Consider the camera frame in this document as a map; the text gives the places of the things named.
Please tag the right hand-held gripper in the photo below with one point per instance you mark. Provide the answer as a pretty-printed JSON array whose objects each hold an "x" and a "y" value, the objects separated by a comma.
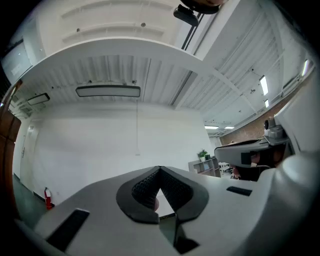
[{"x": 300, "y": 120}]

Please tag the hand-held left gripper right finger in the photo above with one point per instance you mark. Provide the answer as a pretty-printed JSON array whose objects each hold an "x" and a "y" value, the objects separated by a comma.
[{"x": 225, "y": 212}]

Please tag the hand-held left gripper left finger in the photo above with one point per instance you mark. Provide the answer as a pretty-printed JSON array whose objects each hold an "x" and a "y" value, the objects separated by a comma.
[{"x": 100, "y": 225}]

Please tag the green potted plant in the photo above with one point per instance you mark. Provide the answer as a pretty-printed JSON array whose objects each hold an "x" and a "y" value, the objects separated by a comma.
[{"x": 203, "y": 153}]

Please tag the white shelf cabinet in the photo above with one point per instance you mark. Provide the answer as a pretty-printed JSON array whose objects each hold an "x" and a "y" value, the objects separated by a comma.
[{"x": 205, "y": 167}]

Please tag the red fire extinguisher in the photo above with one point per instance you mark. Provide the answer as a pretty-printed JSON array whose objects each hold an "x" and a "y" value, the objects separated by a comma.
[{"x": 48, "y": 200}]

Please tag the fluorescent ceiling light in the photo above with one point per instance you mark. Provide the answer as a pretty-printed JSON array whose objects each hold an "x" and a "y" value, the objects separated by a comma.
[
  {"x": 305, "y": 67},
  {"x": 263, "y": 85},
  {"x": 266, "y": 103}
]

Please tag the brown wooden cabinet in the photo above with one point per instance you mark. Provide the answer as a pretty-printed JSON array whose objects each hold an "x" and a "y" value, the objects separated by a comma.
[{"x": 7, "y": 150}]

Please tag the long black-framed pendant light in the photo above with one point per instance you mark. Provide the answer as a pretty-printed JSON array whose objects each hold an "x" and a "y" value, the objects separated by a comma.
[
  {"x": 38, "y": 99},
  {"x": 107, "y": 91}
]

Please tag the black head-worn camera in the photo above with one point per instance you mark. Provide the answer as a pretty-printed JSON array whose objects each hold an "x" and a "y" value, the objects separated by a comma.
[{"x": 186, "y": 15}]

